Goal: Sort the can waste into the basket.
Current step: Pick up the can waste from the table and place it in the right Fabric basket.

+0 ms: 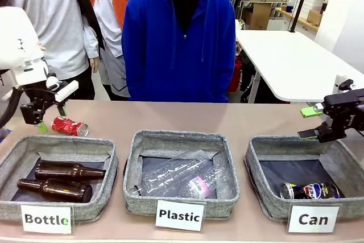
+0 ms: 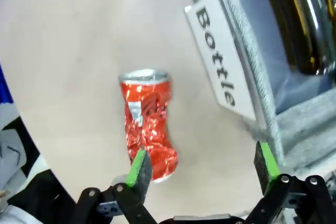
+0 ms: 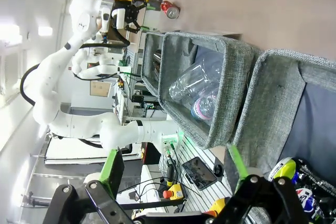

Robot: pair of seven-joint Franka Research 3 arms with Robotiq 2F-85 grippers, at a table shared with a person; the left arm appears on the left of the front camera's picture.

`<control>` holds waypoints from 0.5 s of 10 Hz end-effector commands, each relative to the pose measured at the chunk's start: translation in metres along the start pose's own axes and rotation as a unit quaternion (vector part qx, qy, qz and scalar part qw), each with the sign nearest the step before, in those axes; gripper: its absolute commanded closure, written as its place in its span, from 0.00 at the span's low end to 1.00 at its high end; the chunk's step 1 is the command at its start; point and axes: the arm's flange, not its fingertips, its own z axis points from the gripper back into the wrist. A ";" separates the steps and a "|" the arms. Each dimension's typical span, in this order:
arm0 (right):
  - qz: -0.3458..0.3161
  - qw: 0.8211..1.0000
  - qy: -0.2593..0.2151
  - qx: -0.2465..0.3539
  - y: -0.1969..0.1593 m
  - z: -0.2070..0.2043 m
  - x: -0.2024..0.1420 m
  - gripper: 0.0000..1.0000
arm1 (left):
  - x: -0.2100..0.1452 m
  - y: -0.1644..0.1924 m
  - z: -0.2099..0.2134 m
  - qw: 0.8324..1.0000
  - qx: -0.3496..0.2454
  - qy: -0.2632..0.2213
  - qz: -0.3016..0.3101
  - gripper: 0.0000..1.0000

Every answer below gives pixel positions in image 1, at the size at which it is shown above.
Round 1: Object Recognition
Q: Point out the crushed red can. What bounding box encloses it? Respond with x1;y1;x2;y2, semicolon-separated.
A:
51;116;90;137

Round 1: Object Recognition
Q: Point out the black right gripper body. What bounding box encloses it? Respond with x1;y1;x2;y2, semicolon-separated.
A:
317;88;364;143

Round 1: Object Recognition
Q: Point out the stack of white boxes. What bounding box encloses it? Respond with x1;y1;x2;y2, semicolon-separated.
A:
300;0;330;19

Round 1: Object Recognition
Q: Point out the crushed dark Pepsi can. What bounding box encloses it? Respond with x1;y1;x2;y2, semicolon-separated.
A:
279;181;341;201

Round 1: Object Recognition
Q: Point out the mannequin in grey shirt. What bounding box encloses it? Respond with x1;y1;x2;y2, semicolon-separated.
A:
0;0;100;101

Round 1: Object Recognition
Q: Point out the black stand pole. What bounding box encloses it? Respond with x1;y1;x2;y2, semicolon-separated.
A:
288;0;314;33

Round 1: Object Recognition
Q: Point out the grey basket behind Can sign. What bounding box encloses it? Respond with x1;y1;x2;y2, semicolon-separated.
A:
244;134;364;223

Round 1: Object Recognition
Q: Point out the grey basket behind Bottle sign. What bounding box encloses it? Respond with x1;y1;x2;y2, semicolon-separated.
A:
0;134;119;221

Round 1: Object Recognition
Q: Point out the brown glass bottle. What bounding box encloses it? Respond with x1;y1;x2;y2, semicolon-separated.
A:
16;178;94;204
34;160;107;182

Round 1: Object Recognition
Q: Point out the white Can sign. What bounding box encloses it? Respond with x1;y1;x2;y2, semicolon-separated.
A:
287;205;341;234

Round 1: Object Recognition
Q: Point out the white Plastic sign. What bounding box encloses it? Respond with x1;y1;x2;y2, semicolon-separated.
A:
155;199;206;232

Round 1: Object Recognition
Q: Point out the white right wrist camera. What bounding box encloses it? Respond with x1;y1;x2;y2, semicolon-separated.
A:
335;75;357;92

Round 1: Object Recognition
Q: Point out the large brown cardboard box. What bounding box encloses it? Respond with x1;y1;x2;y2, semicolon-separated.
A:
242;2;273;31

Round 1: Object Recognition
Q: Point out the white background table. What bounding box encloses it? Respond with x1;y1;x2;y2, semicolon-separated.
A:
235;29;364;104

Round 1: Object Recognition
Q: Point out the clear bottle with pink label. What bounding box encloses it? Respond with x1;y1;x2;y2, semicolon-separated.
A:
179;167;230;199

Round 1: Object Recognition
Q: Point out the wooden workbench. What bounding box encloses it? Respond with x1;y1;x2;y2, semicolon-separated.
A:
274;6;320;32

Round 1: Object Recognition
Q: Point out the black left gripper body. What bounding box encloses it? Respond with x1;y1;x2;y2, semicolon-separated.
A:
19;94;58;126

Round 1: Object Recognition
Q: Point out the grey basket behind Plastic sign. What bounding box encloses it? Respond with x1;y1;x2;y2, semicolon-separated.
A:
122;129;241;221

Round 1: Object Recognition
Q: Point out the clear plastic bottle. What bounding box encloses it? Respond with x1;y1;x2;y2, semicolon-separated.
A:
133;150;218;197

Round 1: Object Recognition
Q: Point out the person in blue hoodie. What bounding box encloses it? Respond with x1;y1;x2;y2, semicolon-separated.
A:
121;0;237;104

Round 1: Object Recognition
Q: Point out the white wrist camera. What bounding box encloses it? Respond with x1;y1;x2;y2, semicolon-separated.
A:
335;75;357;92
47;75;80;103

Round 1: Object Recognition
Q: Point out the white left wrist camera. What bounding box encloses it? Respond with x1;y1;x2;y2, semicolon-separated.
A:
47;75;80;103

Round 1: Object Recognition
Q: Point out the white Bottle sign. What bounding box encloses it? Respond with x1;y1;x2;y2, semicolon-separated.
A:
20;204;73;235

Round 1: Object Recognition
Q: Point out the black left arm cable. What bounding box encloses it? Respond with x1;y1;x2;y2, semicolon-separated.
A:
0;85;31;130

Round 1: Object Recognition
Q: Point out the red object behind person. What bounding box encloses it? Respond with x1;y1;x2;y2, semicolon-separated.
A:
227;56;243;93

